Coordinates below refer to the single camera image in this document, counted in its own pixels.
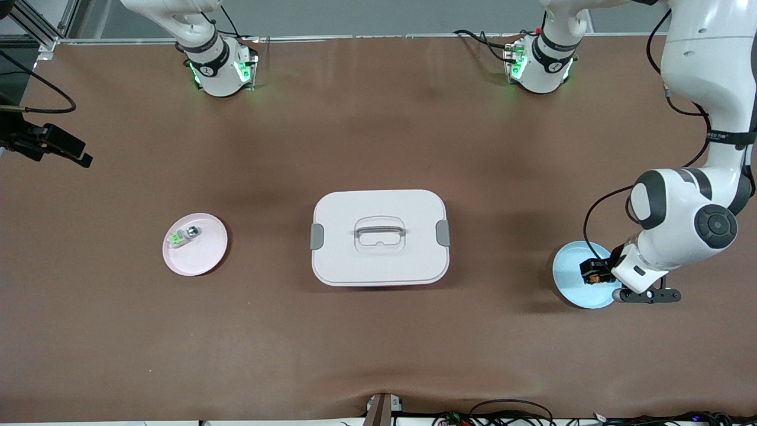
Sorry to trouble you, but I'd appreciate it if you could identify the light blue round plate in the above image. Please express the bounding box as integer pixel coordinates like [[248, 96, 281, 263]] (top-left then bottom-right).
[[552, 241, 623, 309]]

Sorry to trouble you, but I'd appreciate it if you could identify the aluminium frame post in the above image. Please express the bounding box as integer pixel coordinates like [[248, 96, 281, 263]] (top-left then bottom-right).
[[0, 0, 80, 63]]

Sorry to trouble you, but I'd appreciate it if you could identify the black right base cable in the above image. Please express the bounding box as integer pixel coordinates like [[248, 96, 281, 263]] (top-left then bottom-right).
[[204, 5, 244, 40]]

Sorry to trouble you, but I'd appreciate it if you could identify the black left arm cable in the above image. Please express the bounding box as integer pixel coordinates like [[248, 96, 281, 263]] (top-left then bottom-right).
[[583, 6, 711, 261]]

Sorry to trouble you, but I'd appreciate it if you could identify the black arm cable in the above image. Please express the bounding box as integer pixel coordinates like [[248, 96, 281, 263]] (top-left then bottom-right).
[[0, 50, 77, 114], [583, 6, 711, 261]]

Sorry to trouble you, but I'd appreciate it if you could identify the pink round plate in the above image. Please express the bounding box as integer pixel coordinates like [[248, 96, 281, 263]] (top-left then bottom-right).
[[162, 212, 229, 277]]

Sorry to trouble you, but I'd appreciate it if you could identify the black base cable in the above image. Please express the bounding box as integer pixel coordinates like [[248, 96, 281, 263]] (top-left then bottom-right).
[[204, 5, 244, 40], [452, 28, 521, 64]]

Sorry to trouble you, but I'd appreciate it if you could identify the orange and black switch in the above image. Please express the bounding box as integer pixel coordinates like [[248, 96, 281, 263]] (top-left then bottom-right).
[[583, 264, 614, 286]]

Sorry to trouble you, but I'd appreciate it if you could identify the white table edge rail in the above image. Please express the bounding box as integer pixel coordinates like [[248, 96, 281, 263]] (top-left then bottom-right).
[[59, 33, 545, 45]]

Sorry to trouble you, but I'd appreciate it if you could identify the brown table cover sheet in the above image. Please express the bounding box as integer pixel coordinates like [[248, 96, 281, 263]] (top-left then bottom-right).
[[0, 34, 757, 422]]

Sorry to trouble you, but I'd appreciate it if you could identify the black left base cable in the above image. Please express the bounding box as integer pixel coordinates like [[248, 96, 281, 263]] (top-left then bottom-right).
[[452, 28, 521, 64]]

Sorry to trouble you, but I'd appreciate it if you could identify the looped black cable bundle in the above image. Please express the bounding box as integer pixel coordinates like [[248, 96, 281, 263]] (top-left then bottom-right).
[[432, 399, 557, 426]]

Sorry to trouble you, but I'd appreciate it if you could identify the white lidded storage box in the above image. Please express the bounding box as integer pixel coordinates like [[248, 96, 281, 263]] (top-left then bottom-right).
[[310, 189, 451, 288]]

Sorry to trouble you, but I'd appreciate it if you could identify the green and white switch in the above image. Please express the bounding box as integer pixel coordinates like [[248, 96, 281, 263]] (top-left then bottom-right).
[[169, 225, 202, 248]]

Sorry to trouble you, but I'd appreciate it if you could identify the flat black cable bundle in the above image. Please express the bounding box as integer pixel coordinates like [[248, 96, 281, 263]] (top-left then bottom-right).
[[591, 411, 757, 426]]

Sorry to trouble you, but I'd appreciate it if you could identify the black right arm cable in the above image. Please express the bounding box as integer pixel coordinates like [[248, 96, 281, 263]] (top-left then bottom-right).
[[0, 50, 77, 114]]

